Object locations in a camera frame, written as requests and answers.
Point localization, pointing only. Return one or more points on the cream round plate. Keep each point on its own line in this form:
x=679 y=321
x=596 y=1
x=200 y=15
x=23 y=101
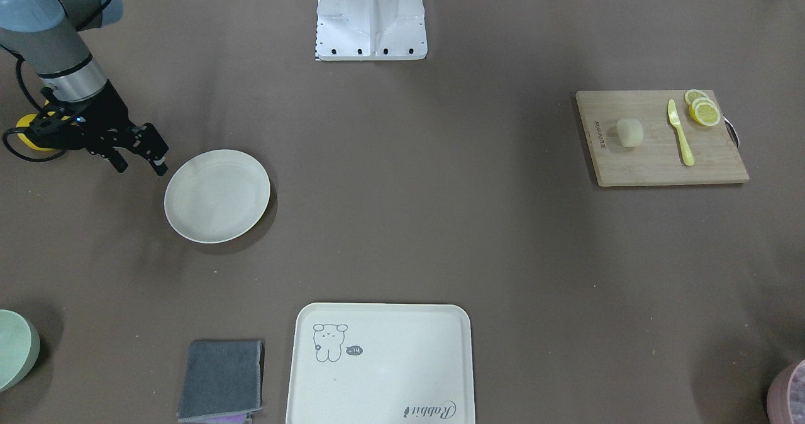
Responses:
x=217 y=196

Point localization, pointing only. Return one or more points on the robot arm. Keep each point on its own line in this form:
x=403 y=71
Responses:
x=47 y=35

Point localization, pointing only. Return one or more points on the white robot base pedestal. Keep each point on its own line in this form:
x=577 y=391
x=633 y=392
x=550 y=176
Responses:
x=363 y=30

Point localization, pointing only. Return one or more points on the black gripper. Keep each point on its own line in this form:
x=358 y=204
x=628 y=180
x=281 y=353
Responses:
x=112 y=117

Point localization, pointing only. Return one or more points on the cream rectangular tray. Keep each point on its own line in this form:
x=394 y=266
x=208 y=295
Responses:
x=381 y=363

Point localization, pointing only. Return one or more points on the lemon slice front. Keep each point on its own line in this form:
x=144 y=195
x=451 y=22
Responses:
x=705 y=112

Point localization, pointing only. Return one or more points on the lemon slice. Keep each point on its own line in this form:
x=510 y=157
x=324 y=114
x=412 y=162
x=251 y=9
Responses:
x=692 y=95
x=705 y=112

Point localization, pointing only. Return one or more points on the lemon slice back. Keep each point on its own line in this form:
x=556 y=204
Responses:
x=692 y=95

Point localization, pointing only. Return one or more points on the bamboo cutting board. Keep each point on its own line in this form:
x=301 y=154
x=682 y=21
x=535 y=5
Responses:
x=657 y=160

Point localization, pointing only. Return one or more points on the mint green bowl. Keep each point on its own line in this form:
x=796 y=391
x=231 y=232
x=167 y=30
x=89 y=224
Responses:
x=20 y=346

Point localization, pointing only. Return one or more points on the yellow plastic knife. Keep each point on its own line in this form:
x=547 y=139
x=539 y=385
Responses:
x=674 y=120

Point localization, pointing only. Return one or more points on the pink bowl of ice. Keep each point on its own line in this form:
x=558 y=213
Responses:
x=785 y=397

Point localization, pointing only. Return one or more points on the grey folded cloth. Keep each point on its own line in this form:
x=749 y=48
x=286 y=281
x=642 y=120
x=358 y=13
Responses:
x=222 y=382

